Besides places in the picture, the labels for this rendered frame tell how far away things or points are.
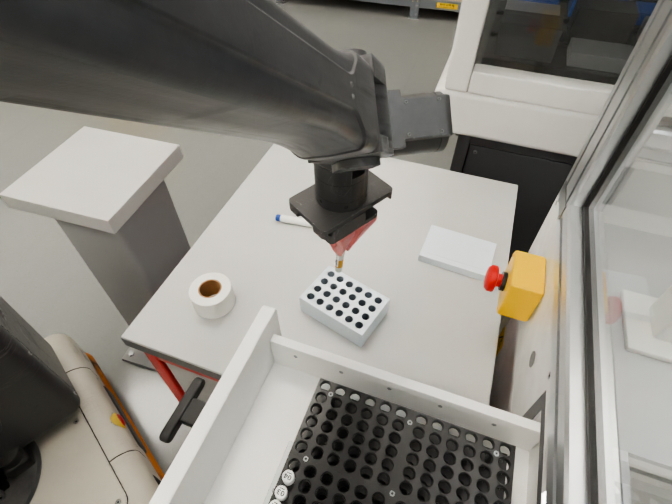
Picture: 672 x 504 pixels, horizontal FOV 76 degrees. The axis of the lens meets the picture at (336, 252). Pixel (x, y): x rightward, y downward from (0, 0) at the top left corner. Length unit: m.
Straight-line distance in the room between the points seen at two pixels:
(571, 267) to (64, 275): 1.86
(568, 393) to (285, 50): 0.39
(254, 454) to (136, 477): 0.68
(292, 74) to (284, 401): 0.46
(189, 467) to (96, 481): 0.78
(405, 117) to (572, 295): 0.28
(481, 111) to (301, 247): 0.50
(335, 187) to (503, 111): 0.66
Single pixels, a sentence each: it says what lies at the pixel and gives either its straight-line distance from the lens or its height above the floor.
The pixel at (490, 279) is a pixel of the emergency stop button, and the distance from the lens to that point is 0.65.
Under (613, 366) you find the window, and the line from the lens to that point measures 0.44.
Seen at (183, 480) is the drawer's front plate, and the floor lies 0.92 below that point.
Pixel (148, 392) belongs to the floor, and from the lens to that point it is 1.62.
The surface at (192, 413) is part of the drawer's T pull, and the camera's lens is 0.52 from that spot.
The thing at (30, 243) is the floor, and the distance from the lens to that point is 2.29.
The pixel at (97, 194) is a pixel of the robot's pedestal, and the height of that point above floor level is 0.76.
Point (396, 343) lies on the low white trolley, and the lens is 0.71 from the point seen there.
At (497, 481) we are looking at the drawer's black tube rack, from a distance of 0.51.
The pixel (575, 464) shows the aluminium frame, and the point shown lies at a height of 0.99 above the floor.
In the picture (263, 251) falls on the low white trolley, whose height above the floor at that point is 0.76.
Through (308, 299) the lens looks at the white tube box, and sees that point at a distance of 0.70.
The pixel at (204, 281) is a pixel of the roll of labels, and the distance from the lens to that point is 0.75.
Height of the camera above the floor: 1.37
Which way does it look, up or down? 49 degrees down
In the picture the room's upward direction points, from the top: straight up
